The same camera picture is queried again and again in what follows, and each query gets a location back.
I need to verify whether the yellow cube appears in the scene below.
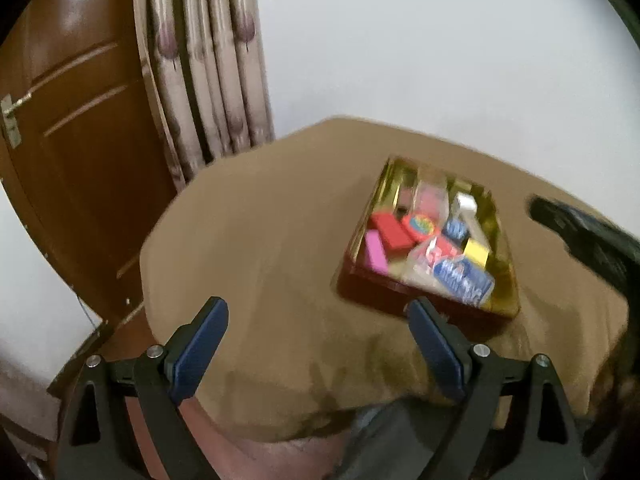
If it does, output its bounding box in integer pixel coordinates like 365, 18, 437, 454
462, 237, 493, 267

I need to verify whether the metal door handle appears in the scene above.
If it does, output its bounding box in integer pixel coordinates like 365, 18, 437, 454
0, 94, 33, 150

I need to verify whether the clear white plastic box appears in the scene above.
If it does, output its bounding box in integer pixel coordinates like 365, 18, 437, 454
400, 245, 441, 291

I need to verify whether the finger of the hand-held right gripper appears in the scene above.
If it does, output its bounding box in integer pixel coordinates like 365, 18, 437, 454
529, 195, 598, 261

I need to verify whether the blue patterned packet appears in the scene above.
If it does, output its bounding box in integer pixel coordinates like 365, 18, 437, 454
434, 257, 496, 308

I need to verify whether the red and white packet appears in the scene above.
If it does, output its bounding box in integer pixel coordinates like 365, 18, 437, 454
422, 235, 461, 266

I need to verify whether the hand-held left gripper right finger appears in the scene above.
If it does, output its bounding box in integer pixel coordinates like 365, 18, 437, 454
406, 296, 596, 480

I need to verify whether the brown tablecloth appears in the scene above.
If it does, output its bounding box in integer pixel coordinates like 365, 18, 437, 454
139, 116, 631, 443

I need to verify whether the pink rectangular block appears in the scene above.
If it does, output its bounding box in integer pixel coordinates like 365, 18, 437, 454
364, 230, 396, 276

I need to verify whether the red rectangular block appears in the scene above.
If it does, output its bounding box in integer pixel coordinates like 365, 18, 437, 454
369, 211, 421, 252

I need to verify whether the white blue small packet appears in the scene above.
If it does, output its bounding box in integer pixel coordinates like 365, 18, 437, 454
450, 192, 488, 246

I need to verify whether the gold tin box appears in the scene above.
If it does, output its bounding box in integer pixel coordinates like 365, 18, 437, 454
332, 156, 521, 320

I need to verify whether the person's grey clothing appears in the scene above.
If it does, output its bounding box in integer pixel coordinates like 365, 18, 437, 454
345, 397, 466, 480

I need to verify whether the beige patterned curtain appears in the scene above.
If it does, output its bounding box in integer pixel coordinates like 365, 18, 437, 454
132, 0, 276, 193

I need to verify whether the red translucent card case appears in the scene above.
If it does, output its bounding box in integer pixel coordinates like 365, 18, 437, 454
412, 180, 448, 221

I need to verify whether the brown wooden door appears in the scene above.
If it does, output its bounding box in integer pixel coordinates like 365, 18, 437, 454
0, 0, 186, 341

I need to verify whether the red multicoloured round toy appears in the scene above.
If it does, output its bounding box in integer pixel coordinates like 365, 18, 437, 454
401, 213, 441, 241

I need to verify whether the small blue patterned piece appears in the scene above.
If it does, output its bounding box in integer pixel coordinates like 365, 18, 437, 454
445, 217, 471, 241

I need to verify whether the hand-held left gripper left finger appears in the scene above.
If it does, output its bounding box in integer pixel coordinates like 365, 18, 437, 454
57, 296, 230, 480

